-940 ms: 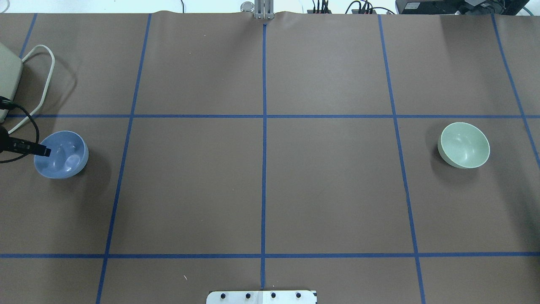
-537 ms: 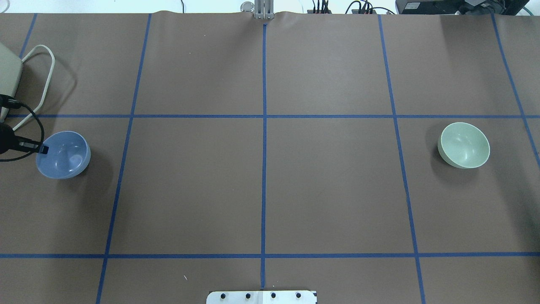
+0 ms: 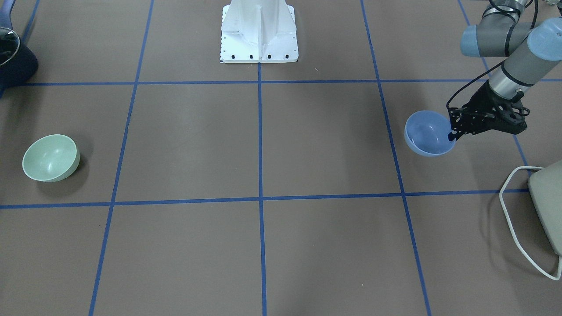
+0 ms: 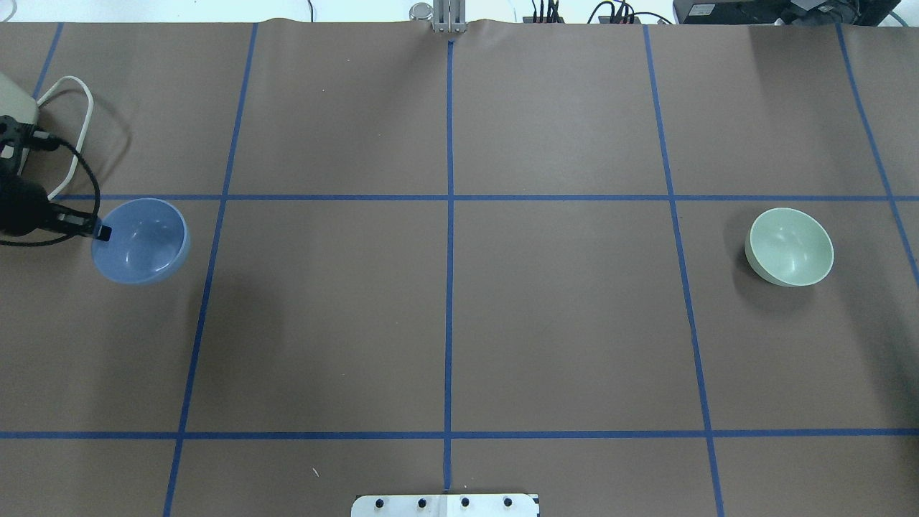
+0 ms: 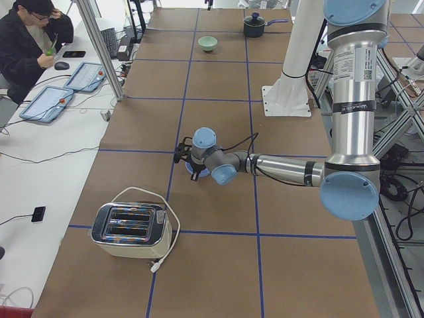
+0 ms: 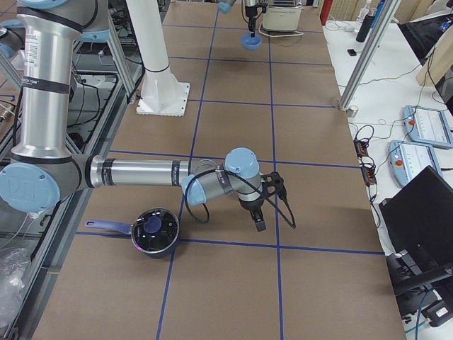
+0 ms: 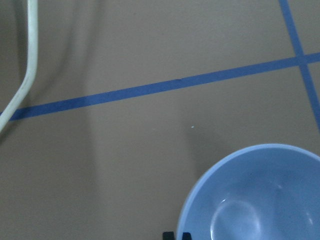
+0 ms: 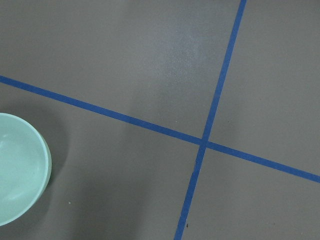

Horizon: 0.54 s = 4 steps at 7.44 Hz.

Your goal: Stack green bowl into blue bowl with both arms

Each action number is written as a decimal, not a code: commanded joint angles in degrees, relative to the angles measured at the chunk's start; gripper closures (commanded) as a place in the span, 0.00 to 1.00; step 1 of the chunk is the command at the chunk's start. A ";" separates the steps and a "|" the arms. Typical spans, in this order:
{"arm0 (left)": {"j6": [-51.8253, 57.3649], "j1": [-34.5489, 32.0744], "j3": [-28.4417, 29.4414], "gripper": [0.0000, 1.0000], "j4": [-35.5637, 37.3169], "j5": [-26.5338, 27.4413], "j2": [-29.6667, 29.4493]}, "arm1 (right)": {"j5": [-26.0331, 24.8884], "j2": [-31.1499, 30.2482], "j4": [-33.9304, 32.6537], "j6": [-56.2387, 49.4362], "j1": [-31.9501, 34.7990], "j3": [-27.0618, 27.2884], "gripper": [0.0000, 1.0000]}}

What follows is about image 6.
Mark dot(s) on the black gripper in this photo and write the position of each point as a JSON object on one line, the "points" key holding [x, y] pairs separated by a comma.
{"points": [[251, 206], [250, 14]]}

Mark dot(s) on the blue bowl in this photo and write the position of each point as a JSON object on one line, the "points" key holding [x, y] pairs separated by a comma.
{"points": [[250, 41]]}

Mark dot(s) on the cream toaster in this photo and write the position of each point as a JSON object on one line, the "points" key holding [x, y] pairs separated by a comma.
{"points": [[282, 16]]}

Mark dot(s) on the blue saucepan with glass lid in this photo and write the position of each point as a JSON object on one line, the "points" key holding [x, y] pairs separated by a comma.
{"points": [[155, 232]]}

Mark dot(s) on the black water bottle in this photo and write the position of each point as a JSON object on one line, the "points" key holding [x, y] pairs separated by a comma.
{"points": [[365, 26]]}

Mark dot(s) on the black orange power strip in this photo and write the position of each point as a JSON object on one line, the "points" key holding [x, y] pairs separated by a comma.
{"points": [[366, 162]]}

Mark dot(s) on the lower teach pendant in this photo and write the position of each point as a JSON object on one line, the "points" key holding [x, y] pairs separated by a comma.
{"points": [[408, 159]]}

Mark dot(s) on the teach pendant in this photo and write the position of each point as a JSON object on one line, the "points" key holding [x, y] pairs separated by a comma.
{"points": [[408, 159], [427, 125]]}

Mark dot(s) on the black laptop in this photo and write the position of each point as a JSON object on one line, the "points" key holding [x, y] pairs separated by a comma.
{"points": [[419, 216]]}

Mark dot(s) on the upper teach pendant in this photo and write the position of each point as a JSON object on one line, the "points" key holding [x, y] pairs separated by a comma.
{"points": [[427, 125]]}

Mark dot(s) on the clear plastic bag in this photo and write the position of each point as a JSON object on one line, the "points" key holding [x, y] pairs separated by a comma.
{"points": [[15, 267]]}

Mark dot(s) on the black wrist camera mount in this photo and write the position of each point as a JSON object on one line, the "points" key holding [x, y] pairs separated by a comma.
{"points": [[273, 184]]}

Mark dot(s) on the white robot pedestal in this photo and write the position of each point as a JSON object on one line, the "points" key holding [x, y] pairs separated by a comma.
{"points": [[161, 93]]}

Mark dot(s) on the aluminium frame post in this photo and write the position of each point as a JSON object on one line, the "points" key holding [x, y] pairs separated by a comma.
{"points": [[372, 43]]}

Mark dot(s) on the aluminium rail frame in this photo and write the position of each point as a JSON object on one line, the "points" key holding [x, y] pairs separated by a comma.
{"points": [[47, 238]]}

